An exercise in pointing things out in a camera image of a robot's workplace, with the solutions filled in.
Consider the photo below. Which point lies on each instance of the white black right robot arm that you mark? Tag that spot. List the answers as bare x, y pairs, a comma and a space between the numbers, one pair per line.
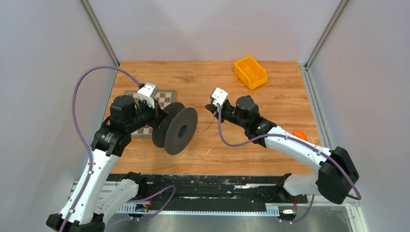
336, 174

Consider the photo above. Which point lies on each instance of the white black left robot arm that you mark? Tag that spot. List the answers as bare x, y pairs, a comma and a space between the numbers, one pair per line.
83, 211

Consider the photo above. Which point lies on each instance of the yellow plastic bin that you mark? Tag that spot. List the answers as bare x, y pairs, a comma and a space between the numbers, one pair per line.
250, 72

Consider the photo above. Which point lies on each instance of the grey perforated cable spool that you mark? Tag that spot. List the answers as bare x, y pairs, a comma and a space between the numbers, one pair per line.
177, 129

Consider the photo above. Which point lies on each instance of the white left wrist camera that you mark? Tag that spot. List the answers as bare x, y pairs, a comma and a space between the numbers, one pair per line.
147, 93

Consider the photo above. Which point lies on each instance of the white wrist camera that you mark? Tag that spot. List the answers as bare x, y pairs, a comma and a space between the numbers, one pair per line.
218, 97
147, 93

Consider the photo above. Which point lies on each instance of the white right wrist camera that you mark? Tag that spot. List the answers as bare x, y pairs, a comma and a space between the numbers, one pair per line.
218, 97

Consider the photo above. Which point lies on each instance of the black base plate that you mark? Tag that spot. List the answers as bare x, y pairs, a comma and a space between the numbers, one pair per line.
231, 193

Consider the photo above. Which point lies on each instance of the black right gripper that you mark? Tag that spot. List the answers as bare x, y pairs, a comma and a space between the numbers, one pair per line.
213, 109

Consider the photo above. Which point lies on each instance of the orange curved pipe piece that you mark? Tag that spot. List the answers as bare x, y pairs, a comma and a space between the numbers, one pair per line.
300, 134

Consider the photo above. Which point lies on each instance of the wooden chessboard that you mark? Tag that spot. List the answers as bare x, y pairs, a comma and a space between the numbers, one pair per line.
164, 98

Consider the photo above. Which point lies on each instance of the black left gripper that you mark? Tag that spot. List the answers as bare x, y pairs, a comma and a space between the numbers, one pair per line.
158, 114

